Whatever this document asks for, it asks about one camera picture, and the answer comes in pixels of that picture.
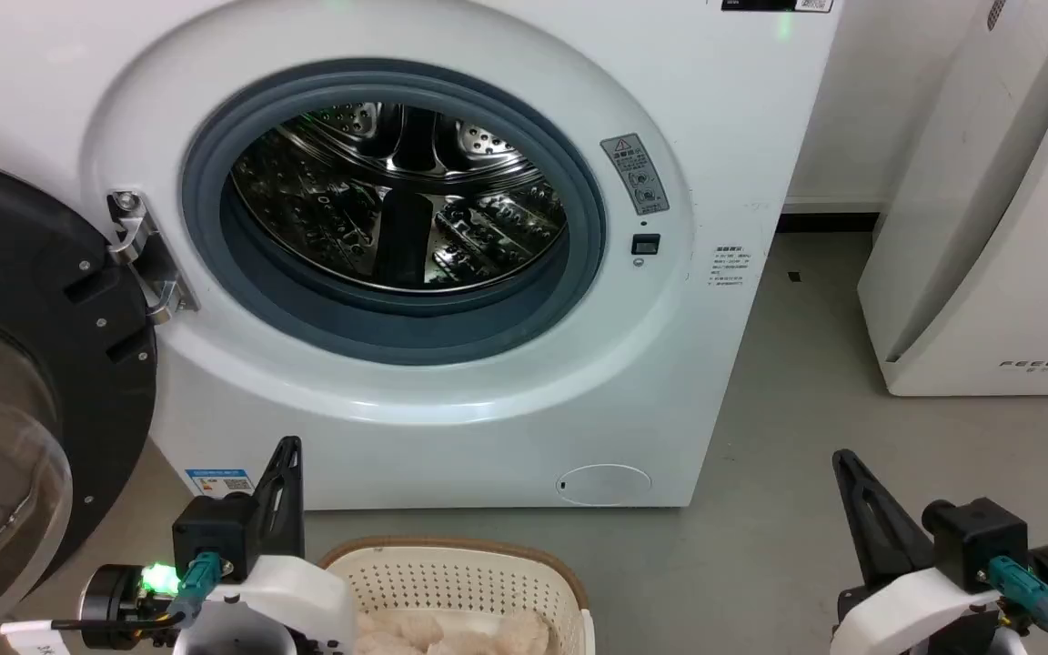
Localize blue white energy label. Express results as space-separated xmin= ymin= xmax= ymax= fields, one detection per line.
xmin=184 ymin=468 xmax=257 ymax=498

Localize teal plug camera cable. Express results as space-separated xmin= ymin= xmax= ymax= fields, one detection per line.
xmin=166 ymin=550 xmax=221 ymax=629
xmin=987 ymin=557 xmax=1048 ymax=655

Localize grey rubber door gasket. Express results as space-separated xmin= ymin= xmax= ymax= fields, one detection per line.
xmin=180 ymin=60 xmax=608 ymax=367

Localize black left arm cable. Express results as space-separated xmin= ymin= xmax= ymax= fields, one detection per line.
xmin=0 ymin=613 xmax=188 ymax=655

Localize small printed text sticker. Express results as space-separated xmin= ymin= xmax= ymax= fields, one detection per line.
xmin=709 ymin=243 xmax=750 ymax=289

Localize grey warning sticker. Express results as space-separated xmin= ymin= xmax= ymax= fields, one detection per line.
xmin=600 ymin=133 xmax=670 ymax=217

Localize black wall baseboard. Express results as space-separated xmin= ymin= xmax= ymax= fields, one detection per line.
xmin=778 ymin=212 xmax=882 ymax=234

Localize oval drain filter cover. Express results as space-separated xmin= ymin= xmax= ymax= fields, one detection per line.
xmin=556 ymin=464 xmax=653 ymax=507

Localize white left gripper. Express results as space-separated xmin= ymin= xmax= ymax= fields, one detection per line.
xmin=173 ymin=436 xmax=358 ymax=655

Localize white front-load washing machine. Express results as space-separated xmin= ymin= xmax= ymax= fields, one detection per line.
xmin=0 ymin=0 xmax=843 ymax=510

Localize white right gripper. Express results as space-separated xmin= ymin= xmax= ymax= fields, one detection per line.
xmin=831 ymin=448 xmax=1009 ymax=655

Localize cream perforated laundry basket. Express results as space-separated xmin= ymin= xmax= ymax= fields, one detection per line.
xmin=319 ymin=537 xmax=596 ymax=655

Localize metal washing machine door hinge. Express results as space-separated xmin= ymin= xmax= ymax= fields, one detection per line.
xmin=106 ymin=190 xmax=197 ymax=326

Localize black barcode label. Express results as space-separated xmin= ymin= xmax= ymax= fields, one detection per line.
xmin=721 ymin=0 xmax=840 ymax=13

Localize white air purifier appliance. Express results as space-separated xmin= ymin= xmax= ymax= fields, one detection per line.
xmin=857 ymin=0 xmax=1048 ymax=398

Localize teal plug left camera cable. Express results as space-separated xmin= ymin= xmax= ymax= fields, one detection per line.
xmin=166 ymin=550 xmax=221 ymax=629

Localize black round washer door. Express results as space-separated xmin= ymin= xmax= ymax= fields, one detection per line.
xmin=0 ymin=153 xmax=159 ymax=629

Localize teal plug right camera cable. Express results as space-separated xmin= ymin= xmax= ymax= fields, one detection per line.
xmin=987 ymin=557 xmax=1048 ymax=655

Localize stainless steel washing machine drum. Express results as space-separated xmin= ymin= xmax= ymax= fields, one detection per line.
xmin=231 ymin=102 xmax=569 ymax=294

